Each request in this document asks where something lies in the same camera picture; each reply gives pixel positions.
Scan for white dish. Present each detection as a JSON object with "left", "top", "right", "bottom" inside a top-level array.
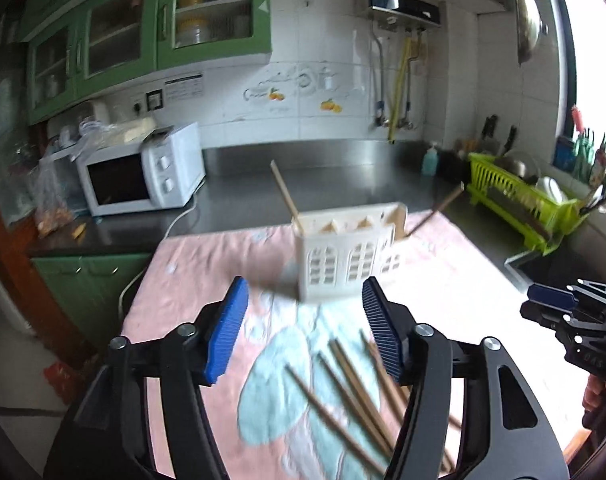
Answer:
[{"left": 534, "top": 175, "right": 570, "bottom": 207}]

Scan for grey hose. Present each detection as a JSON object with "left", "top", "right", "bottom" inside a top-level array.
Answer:
[{"left": 372, "top": 35, "right": 390, "bottom": 127}]

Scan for white wall label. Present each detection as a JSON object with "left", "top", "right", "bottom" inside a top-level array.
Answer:
[{"left": 163, "top": 75, "right": 204, "bottom": 101}]

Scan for person's right hand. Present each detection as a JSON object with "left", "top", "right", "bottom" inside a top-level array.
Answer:
[{"left": 582, "top": 374, "right": 606, "bottom": 432}]

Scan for teal soap bottle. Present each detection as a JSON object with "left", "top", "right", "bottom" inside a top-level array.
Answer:
[{"left": 421, "top": 141, "right": 440, "bottom": 176}]

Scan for fruit wall sticker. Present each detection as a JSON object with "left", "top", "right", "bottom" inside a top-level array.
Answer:
[{"left": 242, "top": 64, "right": 345, "bottom": 114}]

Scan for metal bowl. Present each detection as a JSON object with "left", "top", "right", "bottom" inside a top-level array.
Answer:
[{"left": 497, "top": 150, "right": 540, "bottom": 184}]

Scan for wooden chopstick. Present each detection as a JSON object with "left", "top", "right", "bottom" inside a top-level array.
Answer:
[
  {"left": 360, "top": 331, "right": 410, "bottom": 412},
  {"left": 270, "top": 160, "right": 300, "bottom": 225},
  {"left": 337, "top": 339, "right": 401, "bottom": 431},
  {"left": 330, "top": 341, "right": 398, "bottom": 445},
  {"left": 405, "top": 184, "right": 465, "bottom": 237},
  {"left": 284, "top": 366, "right": 387, "bottom": 477},
  {"left": 317, "top": 352, "right": 393, "bottom": 457}
]

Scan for wooden door frame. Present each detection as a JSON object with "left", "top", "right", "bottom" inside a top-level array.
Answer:
[{"left": 0, "top": 144, "right": 100, "bottom": 357}]

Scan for white power cable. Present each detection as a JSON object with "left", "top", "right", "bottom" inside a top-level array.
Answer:
[{"left": 118, "top": 187, "right": 200, "bottom": 322}]

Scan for green wall cabinet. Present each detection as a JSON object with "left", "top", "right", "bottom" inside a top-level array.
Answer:
[{"left": 22, "top": 0, "right": 275, "bottom": 127}]

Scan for white water heater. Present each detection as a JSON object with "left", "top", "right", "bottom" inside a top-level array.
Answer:
[{"left": 354, "top": 0, "right": 447, "bottom": 32}]

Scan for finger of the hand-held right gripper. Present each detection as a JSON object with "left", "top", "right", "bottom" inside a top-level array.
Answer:
[
  {"left": 520, "top": 302, "right": 586, "bottom": 343},
  {"left": 527, "top": 280, "right": 606, "bottom": 322}
]

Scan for row of windowsill bottles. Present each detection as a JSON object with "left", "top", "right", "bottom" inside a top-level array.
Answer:
[{"left": 554, "top": 105, "right": 606, "bottom": 198}]

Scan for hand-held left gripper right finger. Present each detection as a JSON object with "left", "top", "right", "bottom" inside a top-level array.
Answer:
[{"left": 361, "top": 276, "right": 571, "bottom": 480}]

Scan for hanging metal wok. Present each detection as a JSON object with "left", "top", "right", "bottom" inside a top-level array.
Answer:
[{"left": 512, "top": 0, "right": 548, "bottom": 67}]

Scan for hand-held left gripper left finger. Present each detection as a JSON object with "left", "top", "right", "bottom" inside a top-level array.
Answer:
[{"left": 43, "top": 276, "right": 250, "bottom": 480}]

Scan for lime green dish rack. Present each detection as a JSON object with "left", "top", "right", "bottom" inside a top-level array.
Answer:
[{"left": 467, "top": 152, "right": 592, "bottom": 254}]

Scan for clear plastic bag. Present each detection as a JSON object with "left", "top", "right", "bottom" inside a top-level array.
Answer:
[{"left": 30, "top": 154, "right": 85, "bottom": 239}]

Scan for plastic bags on microwave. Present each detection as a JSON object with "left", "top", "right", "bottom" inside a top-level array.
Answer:
[{"left": 58, "top": 115, "right": 157, "bottom": 162}]

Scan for white plastic utensil holder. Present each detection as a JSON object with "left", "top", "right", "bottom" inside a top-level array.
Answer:
[{"left": 291, "top": 202, "right": 409, "bottom": 304}]

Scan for green base cabinet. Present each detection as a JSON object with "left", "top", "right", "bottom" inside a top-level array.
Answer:
[{"left": 30, "top": 252, "right": 152, "bottom": 343}]

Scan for pink and teal towel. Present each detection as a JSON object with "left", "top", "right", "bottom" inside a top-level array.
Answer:
[{"left": 119, "top": 207, "right": 568, "bottom": 480}]

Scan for white microwave oven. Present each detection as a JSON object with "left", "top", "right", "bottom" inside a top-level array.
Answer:
[{"left": 76, "top": 122, "right": 207, "bottom": 217}]

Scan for yellow hose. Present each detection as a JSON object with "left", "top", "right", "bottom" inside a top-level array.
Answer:
[{"left": 389, "top": 34, "right": 418, "bottom": 142}]

